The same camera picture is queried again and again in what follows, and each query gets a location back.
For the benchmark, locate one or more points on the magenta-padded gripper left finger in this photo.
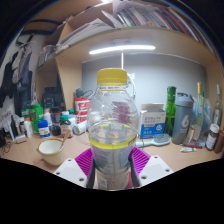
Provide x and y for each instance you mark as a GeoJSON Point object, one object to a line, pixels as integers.
{"type": "Point", "coordinates": [71, 171]}

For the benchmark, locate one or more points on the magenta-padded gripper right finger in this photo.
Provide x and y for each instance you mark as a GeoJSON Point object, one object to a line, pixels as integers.
{"type": "Point", "coordinates": [153, 168]}

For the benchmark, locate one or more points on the clear yellow-capped water bottle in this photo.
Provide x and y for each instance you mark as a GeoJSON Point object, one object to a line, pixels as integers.
{"type": "Point", "coordinates": [112, 133]}

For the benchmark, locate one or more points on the cream ceramic mug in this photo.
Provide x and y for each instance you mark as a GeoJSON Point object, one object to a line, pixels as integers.
{"type": "Point", "coordinates": [51, 153]}

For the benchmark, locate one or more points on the light blue hairbrush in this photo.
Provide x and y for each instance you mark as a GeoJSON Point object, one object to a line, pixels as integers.
{"type": "Point", "coordinates": [156, 140]}

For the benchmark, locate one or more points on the wooden spoon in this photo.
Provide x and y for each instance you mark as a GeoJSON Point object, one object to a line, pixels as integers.
{"type": "Point", "coordinates": [66, 138]}

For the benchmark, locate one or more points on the small white tube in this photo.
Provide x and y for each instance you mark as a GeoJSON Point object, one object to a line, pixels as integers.
{"type": "Point", "coordinates": [188, 149]}

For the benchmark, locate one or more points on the blue and white carton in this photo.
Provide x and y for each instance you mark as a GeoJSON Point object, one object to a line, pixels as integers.
{"type": "Point", "coordinates": [152, 123]}

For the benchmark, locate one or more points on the brown bottle with green cap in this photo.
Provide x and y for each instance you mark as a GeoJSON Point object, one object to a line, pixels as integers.
{"type": "Point", "coordinates": [66, 126]}

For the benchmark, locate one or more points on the white jar with blue lid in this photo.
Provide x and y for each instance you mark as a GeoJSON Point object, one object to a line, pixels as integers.
{"type": "Point", "coordinates": [43, 130]}

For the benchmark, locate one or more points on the grey shaker bottle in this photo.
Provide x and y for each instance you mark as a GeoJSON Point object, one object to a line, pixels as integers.
{"type": "Point", "coordinates": [182, 120]}

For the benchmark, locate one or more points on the black jar with red band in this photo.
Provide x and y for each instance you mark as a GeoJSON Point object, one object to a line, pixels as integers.
{"type": "Point", "coordinates": [56, 116]}

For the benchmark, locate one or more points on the tall green bottle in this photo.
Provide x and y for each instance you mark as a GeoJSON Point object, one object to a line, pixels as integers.
{"type": "Point", "coordinates": [170, 110]}

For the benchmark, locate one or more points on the white bottle with orange cap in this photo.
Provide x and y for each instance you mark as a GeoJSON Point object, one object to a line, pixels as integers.
{"type": "Point", "coordinates": [28, 128]}

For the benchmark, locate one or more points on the red and white canister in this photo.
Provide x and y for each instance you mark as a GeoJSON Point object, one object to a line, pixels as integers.
{"type": "Point", "coordinates": [81, 108]}

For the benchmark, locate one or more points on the transparent green container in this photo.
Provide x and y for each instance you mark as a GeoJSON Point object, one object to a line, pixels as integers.
{"type": "Point", "coordinates": [36, 116]}

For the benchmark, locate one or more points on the brown jar with white lid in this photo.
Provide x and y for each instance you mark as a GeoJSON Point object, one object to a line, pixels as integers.
{"type": "Point", "coordinates": [212, 138]}

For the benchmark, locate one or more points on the brown mug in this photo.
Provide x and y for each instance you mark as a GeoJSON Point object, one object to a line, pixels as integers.
{"type": "Point", "coordinates": [220, 141]}

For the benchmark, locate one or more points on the black box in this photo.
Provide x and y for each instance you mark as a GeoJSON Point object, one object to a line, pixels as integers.
{"type": "Point", "coordinates": [52, 97]}

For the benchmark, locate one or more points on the gold-capped slim bottle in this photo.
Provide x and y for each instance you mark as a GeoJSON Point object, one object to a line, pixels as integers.
{"type": "Point", "coordinates": [199, 103]}

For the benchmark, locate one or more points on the clear glass bottle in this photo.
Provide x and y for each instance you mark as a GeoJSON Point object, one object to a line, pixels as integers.
{"type": "Point", "coordinates": [217, 106]}

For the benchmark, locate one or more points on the blue hanging garment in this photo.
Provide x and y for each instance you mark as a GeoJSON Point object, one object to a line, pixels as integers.
{"type": "Point", "coordinates": [25, 93]}

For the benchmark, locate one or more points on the black hanging jacket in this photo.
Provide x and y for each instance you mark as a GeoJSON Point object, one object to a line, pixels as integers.
{"type": "Point", "coordinates": [8, 80]}

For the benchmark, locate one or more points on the white under-shelf light strip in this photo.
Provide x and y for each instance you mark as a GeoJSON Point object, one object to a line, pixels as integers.
{"type": "Point", "coordinates": [121, 49]}

